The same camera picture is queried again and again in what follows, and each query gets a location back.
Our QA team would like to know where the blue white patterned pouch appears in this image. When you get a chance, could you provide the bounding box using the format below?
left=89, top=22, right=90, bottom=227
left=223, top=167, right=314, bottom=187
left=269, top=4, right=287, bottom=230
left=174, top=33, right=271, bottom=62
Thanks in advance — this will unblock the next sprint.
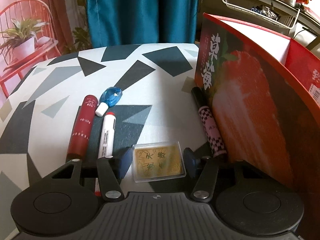
left=251, top=5, right=278, bottom=19

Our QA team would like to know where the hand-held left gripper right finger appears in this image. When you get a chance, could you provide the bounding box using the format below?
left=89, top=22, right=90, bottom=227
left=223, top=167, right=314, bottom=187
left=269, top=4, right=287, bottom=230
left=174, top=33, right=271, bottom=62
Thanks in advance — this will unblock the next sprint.
left=184, top=148, right=262, bottom=202

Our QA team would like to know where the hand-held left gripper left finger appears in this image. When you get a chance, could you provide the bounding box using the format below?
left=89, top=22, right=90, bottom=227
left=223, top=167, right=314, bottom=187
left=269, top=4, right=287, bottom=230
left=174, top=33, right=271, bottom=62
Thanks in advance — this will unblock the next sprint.
left=51, top=147, right=132, bottom=202

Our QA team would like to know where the gold card case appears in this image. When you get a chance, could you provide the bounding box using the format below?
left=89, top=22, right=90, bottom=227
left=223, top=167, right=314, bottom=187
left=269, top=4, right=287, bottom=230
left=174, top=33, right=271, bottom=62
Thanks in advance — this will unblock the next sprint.
left=132, top=141, right=187, bottom=183

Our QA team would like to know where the teal curtain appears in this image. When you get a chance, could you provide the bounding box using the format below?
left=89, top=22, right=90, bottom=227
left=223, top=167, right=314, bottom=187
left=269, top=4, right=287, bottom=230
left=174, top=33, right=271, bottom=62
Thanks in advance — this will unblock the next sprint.
left=85, top=0, right=200, bottom=48

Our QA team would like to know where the grey dressing table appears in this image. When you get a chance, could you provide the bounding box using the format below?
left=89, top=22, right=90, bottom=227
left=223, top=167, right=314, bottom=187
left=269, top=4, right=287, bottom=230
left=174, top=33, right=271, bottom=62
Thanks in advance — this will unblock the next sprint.
left=200, top=0, right=320, bottom=50

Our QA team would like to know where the geometric patterned tablecloth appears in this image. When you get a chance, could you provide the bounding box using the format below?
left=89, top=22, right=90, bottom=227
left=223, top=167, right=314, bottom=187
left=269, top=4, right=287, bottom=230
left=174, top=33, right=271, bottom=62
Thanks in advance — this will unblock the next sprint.
left=0, top=44, right=225, bottom=240

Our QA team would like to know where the dark red tube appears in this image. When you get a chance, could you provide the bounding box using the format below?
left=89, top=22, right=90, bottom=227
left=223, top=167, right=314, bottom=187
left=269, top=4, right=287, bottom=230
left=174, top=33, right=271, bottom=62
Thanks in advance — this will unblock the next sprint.
left=67, top=94, right=97, bottom=159

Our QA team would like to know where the white marker red cap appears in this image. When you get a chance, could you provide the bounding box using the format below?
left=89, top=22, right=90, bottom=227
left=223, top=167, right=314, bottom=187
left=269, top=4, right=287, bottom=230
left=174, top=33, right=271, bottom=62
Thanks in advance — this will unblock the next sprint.
left=94, top=112, right=117, bottom=196

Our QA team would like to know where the pink printed wall tapestry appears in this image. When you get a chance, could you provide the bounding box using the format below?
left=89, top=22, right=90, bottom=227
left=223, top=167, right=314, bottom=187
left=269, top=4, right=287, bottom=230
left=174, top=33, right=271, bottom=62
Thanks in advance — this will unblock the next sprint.
left=0, top=0, right=93, bottom=105

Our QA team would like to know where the pink checkered black pen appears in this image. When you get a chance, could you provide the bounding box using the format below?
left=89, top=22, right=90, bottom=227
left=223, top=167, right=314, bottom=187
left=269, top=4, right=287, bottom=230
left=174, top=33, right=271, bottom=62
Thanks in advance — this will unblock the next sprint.
left=191, top=87, right=228, bottom=158

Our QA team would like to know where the red cardboard box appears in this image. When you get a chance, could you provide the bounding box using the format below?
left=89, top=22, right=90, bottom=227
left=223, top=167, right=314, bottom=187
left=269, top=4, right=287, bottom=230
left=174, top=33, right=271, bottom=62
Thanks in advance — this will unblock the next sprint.
left=194, top=12, right=320, bottom=230

